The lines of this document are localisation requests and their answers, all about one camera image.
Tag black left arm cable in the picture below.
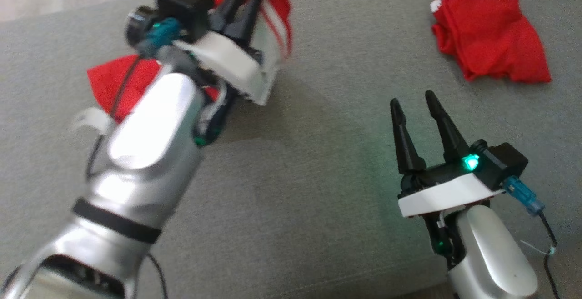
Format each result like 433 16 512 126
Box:
85 56 169 299

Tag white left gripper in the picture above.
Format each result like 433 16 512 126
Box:
173 0 282 105

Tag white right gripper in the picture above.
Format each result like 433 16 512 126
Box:
390 91 504 218

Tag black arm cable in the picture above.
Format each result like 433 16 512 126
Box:
538 212 562 299
85 56 169 299

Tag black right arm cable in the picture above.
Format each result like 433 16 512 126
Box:
538 212 562 299

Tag grey sofa seat cushion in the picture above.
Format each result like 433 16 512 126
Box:
0 0 582 299

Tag red number 23 jersey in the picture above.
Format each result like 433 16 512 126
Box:
86 0 294 123

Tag red shorts with white band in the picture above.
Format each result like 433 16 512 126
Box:
430 0 552 84

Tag teal cable connector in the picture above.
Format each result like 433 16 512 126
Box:
504 176 545 215
141 17 182 57

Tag teal left cable connector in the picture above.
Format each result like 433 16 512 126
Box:
141 17 182 57

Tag teal right cable connector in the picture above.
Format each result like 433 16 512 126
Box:
504 176 545 215

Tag white cable label tag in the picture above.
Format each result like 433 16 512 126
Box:
518 239 558 258
73 107 114 135

